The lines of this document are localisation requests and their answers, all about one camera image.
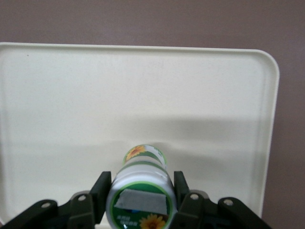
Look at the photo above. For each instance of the cream plastic tray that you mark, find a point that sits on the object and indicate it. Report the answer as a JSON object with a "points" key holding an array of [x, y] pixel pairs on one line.
{"points": [[143, 95]]}

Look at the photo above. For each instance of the green gum bottle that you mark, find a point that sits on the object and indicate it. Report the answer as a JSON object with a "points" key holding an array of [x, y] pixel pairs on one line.
{"points": [[140, 190]]}

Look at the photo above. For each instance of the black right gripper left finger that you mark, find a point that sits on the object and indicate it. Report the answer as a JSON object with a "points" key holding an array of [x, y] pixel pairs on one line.
{"points": [[78, 210]]}

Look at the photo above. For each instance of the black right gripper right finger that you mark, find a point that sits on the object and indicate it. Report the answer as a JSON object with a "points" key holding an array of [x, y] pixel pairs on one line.
{"points": [[205, 212]]}

